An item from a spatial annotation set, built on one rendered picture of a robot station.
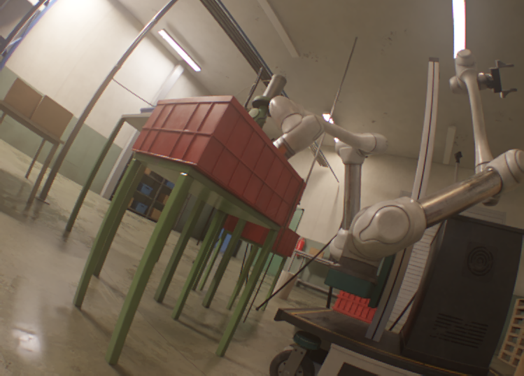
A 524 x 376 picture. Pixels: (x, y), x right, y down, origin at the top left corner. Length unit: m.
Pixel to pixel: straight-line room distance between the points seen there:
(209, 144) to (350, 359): 0.78
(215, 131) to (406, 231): 0.57
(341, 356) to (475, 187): 0.70
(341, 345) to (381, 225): 0.42
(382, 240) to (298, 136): 0.50
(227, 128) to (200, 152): 0.10
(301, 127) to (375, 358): 0.84
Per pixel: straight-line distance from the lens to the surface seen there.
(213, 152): 0.70
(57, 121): 2.27
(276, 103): 1.11
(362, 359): 0.91
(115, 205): 0.97
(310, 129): 0.99
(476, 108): 1.34
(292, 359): 1.05
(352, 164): 1.50
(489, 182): 1.02
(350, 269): 0.94
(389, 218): 0.73
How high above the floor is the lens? 0.49
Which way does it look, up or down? 14 degrees up
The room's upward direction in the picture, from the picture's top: 24 degrees clockwise
